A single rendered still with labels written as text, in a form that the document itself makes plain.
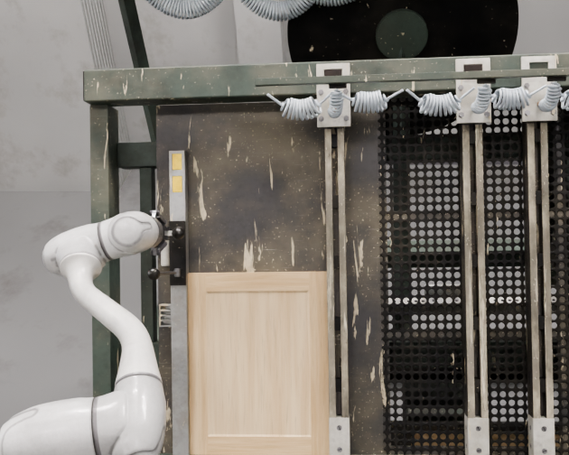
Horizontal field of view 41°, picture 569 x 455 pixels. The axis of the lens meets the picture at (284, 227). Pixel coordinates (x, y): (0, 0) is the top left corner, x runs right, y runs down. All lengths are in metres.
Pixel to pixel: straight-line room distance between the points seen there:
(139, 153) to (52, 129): 3.18
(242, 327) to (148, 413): 0.89
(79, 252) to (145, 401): 0.50
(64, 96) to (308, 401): 3.59
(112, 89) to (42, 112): 3.22
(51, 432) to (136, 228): 0.56
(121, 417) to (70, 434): 0.10
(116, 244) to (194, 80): 0.69
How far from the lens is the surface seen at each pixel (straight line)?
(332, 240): 2.32
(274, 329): 2.40
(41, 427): 1.59
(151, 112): 3.06
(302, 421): 2.44
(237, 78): 2.37
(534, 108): 2.37
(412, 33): 2.77
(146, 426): 1.56
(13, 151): 5.90
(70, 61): 5.41
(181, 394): 2.45
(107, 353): 2.48
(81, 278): 1.91
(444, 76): 2.19
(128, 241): 1.89
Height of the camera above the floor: 2.77
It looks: 33 degrees down
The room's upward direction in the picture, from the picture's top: 4 degrees counter-clockwise
